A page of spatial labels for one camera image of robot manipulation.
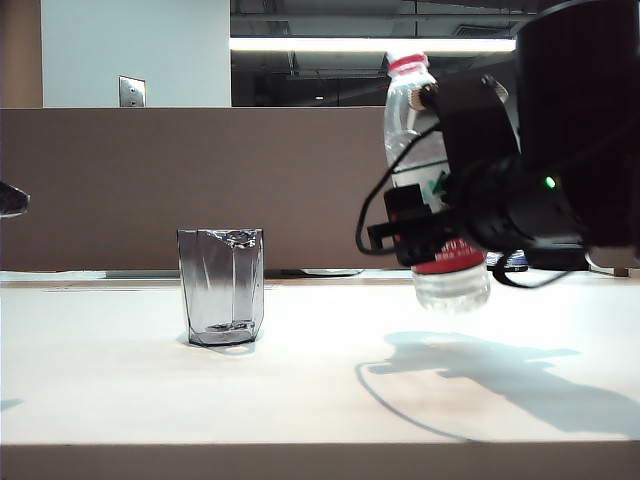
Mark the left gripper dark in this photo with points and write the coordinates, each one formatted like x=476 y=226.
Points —
x=12 y=200

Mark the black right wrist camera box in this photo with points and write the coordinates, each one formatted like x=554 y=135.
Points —
x=475 y=130

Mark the black round cushion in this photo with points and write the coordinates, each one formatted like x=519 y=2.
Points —
x=555 y=260

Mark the clear water bottle red label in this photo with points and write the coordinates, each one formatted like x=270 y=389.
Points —
x=415 y=145

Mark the long white ceiling light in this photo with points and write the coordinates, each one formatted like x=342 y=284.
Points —
x=350 y=44

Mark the metal wall switch plate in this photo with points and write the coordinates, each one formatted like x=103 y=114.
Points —
x=132 y=92

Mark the blue red patterned bag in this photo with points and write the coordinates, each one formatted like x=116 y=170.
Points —
x=515 y=261

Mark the grey faceted glass mug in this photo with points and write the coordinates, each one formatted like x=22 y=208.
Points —
x=220 y=280

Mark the wide brown desk partition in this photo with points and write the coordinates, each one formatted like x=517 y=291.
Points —
x=150 y=190

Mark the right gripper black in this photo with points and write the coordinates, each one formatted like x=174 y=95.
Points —
x=490 y=205

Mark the narrow brown desk partition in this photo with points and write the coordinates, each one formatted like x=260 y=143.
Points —
x=617 y=257

